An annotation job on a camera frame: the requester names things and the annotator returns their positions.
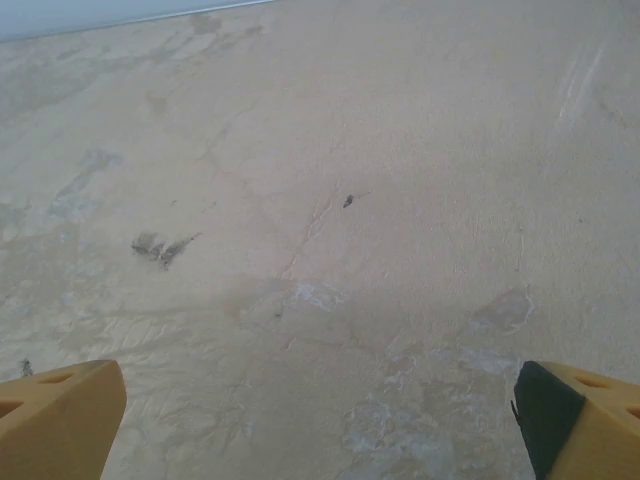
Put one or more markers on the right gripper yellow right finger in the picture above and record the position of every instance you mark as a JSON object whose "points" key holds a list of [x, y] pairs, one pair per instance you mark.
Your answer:
{"points": [[575, 430]]}

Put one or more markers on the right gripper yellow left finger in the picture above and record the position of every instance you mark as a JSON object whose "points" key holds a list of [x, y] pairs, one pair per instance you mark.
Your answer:
{"points": [[55, 425]]}

